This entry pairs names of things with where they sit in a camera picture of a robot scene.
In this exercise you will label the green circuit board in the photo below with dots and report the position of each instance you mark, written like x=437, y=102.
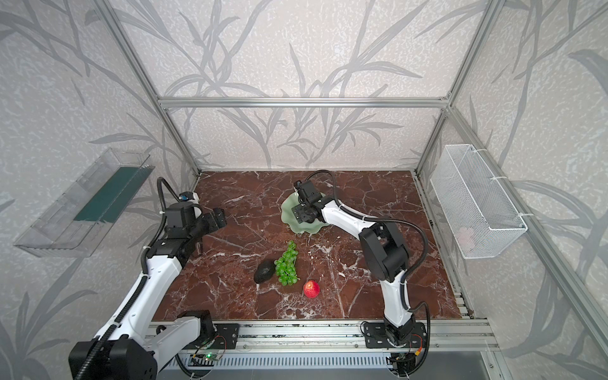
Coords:
x=206, y=358

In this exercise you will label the light green scalloped fruit bowl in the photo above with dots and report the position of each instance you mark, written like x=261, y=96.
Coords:
x=288, y=217

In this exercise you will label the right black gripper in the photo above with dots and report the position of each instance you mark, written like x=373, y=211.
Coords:
x=305, y=211

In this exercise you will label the clear plastic wall tray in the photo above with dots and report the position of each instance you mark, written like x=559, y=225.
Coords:
x=76, y=223

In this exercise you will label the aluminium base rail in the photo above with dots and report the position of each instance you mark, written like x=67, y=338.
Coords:
x=274, y=336

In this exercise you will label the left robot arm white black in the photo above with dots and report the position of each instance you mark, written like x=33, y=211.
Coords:
x=120, y=349

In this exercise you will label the white wire mesh basket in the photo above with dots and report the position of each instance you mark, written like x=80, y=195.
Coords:
x=481, y=216

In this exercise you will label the green fake grape bunch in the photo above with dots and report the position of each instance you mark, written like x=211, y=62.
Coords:
x=285, y=266

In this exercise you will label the aluminium frame crossbar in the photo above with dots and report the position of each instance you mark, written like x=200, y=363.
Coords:
x=383, y=103

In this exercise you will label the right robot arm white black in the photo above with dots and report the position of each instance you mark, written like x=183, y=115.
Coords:
x=383, y=245

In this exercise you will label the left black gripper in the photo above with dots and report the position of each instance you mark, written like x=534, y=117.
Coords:
x=211, y=221

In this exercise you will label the red fake apple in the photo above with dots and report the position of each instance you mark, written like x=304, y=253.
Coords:
x=311, y=289

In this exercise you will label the dark fake avocado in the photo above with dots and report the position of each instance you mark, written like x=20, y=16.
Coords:
x=264, y=271

